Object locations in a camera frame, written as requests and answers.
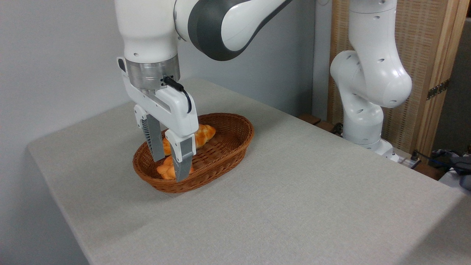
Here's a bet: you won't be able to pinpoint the brown wicker oval basket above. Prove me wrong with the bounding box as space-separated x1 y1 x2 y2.
132 113 255 194

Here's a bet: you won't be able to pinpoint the brown wooden blocks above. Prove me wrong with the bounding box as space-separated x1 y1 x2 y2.
297 113 343 135

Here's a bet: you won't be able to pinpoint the black cable bundle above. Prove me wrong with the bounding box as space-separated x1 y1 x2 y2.
411 149 471 173

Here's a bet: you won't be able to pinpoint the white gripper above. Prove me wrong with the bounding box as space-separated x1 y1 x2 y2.
117 57 199 183

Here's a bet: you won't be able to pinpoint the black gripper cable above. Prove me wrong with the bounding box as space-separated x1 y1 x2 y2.
163 76 192 114

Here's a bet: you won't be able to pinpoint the dark metal screen hinge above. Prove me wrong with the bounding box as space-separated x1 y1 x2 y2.
427 79 450 100

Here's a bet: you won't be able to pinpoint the grey tablecloth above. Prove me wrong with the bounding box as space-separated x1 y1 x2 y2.
27 77 471 265

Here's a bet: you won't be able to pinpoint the wooden rattan folding screen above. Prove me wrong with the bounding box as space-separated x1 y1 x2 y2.
327 0 471 159

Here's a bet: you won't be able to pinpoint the white power strip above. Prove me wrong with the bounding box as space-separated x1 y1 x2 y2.
397 155 422 170

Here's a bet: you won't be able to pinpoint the small orange braided bread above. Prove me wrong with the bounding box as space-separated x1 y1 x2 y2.
156 155 194 180

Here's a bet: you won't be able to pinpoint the long pale braided bread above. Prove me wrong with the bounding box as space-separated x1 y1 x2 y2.
163 124 216 156

